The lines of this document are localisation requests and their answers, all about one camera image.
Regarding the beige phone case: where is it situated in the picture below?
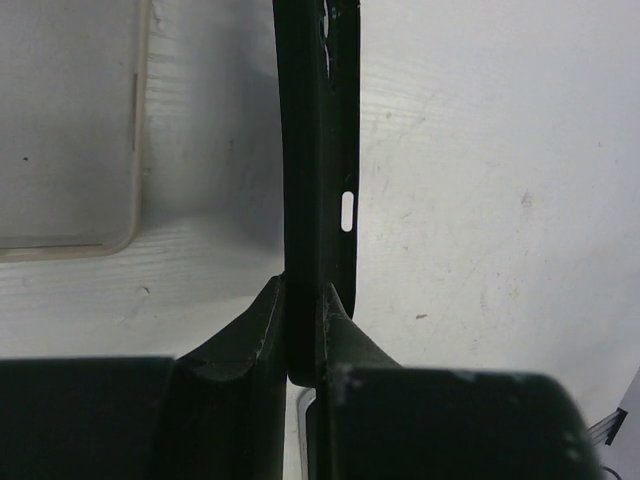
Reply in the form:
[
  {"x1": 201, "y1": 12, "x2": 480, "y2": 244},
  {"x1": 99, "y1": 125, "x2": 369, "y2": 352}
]
[{"x1": 1, "y1": 1, "x2": 151, "y2": 262}]

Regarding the black phone case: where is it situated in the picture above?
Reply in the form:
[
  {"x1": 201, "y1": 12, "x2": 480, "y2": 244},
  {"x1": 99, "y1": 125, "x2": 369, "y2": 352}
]
[{"x1": 273, "y1": 1, "x2": 361, "y2": 387}]

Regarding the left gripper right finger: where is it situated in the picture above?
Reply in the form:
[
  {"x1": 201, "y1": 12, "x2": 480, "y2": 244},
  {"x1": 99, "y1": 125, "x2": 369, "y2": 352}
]
[{"x1": 307, "y1": 286, "x2": 603, "y2": 479}]

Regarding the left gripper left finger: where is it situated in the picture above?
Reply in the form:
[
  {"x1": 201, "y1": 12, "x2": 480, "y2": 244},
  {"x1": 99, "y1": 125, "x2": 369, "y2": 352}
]
[{"x1": 1, "y1": 276, "x2": 286, "y2": 479}]

